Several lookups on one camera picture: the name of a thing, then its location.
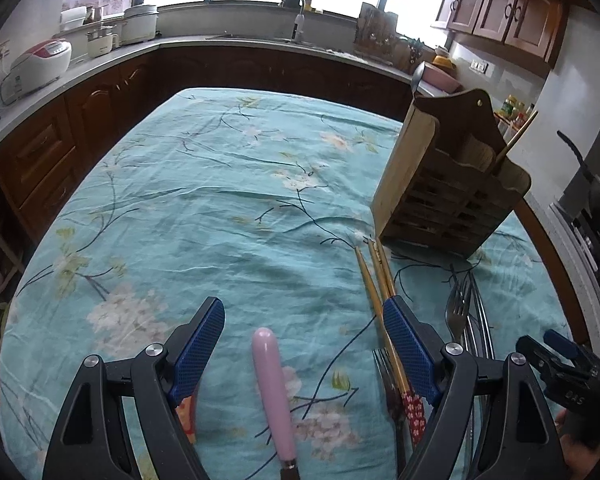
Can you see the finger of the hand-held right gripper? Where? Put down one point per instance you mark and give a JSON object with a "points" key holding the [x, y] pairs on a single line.
{"points": [[560, 341], [535, 360]]}

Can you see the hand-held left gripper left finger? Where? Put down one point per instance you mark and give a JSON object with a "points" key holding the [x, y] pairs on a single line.
{"points": [[200, 345]]}

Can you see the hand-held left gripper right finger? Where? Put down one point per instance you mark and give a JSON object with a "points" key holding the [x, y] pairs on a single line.
{"points": [[409, 350]]}

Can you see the wooden chopstick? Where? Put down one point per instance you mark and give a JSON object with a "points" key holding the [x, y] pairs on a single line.
{"points": [[387, 270], [515, 136], [380, 275], [375, 305]]}

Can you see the stainless steel utensil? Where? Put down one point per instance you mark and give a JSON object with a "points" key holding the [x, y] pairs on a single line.
{"points": [[480, 310]]}

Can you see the wooden utensil holder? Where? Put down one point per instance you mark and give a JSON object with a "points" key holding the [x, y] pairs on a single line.
{"points": [[445, 190]]}

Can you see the person's right hand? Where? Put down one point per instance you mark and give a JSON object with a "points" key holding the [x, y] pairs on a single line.
{"points": [[587, 460]]}

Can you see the black stove top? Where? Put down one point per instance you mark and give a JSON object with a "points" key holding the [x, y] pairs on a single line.
{"points": [[592, 270]]}

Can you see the teal floral tablecloth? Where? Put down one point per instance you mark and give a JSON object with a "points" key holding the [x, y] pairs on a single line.
{"points": [[205, 220]]}

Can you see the black pan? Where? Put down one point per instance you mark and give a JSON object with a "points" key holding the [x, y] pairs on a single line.
{"points": [[577, 155]]}

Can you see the wooden stool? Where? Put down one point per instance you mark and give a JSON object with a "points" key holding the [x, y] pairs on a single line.
{"points": [[0, 240]]}

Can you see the spice jar set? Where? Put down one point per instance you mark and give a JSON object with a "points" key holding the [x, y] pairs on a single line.
{"points": [[522, 117]]}

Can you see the green label bottle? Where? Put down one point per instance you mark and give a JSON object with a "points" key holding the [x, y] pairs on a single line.
{"points": [[507, 106]]}

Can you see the wooden lower cabinets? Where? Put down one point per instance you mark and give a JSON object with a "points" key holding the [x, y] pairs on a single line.
{"points": [[105, 110]]}

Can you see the wooden cabinets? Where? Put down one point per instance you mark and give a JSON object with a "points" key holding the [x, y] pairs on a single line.
{"points": [[505, 10], [105, 110]]}

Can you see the metal spoon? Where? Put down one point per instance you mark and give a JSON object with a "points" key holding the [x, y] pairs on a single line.
{"points": [[418, 77]]}

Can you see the pink basin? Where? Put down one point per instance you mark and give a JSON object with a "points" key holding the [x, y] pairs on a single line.
{"points": [[440, 77]]}

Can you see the yellow bowl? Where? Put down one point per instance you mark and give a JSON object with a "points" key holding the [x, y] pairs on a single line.
{"points": [[443, 61]]}

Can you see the grey kitchen countertop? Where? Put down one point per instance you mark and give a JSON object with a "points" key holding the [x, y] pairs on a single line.
{"points": [[130, 52]]}

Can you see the wooden knife rack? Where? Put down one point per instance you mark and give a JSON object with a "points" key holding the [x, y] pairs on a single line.
{"points": [[377, 35]]}

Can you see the small white pot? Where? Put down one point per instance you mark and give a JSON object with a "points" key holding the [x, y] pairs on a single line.
{"points": [[102, 40]]}

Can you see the red and white rice cooker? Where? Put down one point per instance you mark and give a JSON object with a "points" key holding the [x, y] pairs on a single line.
{"points": [[35, 67]]}

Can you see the wooden upper cabinets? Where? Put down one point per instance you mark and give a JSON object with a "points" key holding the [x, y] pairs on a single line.
{"points": [[505, 10]]}

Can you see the chrome faucet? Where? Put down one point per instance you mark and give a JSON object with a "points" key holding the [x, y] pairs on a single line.
{"points": [[297, 15]]}

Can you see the metal cup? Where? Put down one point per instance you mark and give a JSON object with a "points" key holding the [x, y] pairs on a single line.
{"points": [[99, 12]]}

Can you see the white wall socket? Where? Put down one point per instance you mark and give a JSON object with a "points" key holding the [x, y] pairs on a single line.
{"points": [[480, 66]]}

